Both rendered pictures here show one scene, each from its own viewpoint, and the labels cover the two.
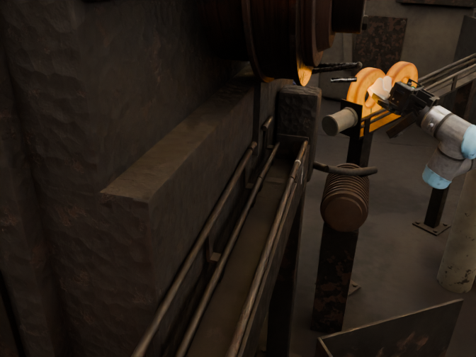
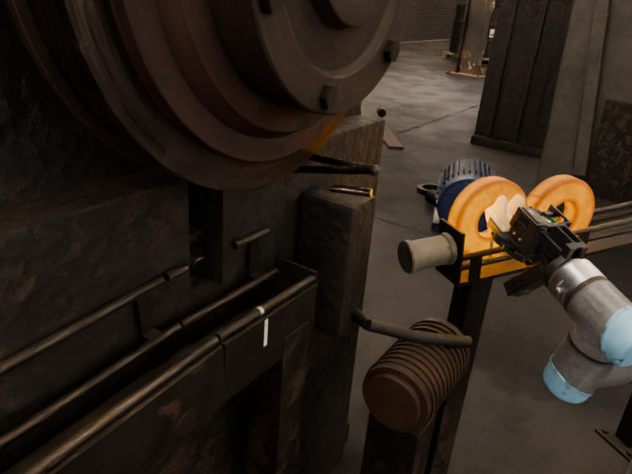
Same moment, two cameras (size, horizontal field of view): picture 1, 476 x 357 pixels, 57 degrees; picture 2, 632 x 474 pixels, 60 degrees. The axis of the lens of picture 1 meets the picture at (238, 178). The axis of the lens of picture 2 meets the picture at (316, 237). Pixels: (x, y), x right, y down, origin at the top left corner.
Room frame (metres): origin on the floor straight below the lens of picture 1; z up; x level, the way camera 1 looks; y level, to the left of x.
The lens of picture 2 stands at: (0.29, -0.36, 1.09)
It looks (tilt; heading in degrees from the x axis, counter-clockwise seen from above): 24 degrees down; 17
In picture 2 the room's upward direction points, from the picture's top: 5 degrees clockwise
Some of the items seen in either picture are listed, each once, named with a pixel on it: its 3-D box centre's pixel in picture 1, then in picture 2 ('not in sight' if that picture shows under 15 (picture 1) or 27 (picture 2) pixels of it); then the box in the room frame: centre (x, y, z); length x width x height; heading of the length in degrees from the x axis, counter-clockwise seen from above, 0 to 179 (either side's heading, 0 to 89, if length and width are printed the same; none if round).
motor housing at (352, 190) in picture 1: (337, 252); (402, 454); (1.12, -0.31, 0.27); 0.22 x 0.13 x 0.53; 165
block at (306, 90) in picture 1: (295, 134); (331, 260); (1.07, -0.15, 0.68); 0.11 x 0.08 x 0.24; 75
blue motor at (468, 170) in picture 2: not in sight; (466, 194); (3.12, -0.29, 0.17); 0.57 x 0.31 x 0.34; 5
